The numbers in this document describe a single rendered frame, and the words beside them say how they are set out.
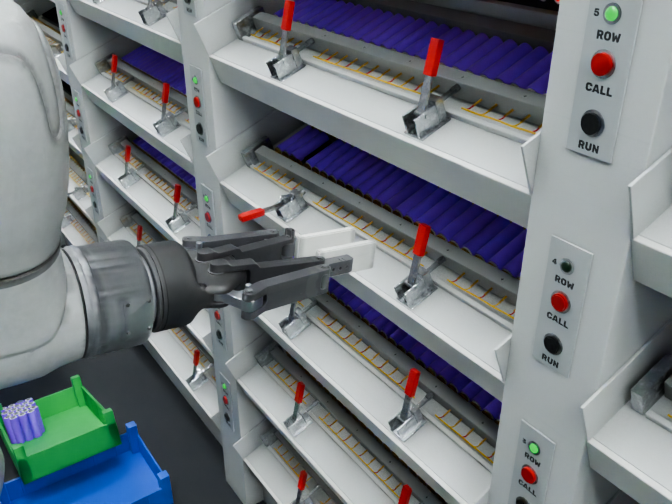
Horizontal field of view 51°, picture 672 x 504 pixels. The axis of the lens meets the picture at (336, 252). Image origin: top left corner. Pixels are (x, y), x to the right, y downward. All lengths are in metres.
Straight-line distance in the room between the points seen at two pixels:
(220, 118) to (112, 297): 0.59
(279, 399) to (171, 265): 0.71
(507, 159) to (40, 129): 0.39
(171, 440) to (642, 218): 1.36
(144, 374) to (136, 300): 1.38
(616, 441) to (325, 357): 0.49
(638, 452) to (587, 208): 0.21
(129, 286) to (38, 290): 0.08
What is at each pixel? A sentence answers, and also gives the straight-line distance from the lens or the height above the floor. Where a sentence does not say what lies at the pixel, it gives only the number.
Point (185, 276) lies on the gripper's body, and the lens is 0.59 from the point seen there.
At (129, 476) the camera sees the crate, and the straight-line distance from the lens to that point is 1.68.
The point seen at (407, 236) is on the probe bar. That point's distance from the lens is 0.85.
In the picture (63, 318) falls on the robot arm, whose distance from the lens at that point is 0.55.
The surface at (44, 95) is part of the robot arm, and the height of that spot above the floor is 1.05.
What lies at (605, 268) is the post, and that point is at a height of 0.90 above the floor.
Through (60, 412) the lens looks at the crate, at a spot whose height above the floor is 0.01.
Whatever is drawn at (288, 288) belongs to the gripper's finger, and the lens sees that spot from 0.62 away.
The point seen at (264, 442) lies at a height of 0.18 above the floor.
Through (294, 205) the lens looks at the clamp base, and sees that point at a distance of 0.98.
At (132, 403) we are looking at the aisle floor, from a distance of 1.86.
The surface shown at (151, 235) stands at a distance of 1.76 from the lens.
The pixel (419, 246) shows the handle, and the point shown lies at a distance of 0.78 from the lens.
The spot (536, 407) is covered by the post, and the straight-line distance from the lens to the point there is 0.69.
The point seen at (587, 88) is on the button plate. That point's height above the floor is 1.03.
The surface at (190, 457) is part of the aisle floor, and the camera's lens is 1.69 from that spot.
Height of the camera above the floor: 1.17
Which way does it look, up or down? 28 degrees down
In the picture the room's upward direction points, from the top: straight up
